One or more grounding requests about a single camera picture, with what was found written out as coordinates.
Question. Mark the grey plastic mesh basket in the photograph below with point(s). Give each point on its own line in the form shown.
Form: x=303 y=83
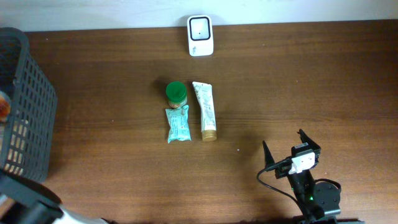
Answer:
x=27 y=123

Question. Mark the teal snack packet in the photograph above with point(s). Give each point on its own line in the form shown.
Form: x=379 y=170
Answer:
x=178 y=122

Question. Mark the green lid jar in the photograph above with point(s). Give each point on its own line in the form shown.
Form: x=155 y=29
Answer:
x=176 y=94

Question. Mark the white tube gold cap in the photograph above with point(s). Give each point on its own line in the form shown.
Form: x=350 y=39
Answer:
x=204 y=94

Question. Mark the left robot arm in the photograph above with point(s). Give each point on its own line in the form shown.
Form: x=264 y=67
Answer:
x=34 y=203

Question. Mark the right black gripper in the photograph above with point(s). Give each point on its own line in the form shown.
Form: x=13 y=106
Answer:
x=315 y=147

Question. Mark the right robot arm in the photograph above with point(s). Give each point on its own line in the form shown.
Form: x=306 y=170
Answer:
x=317 y=199

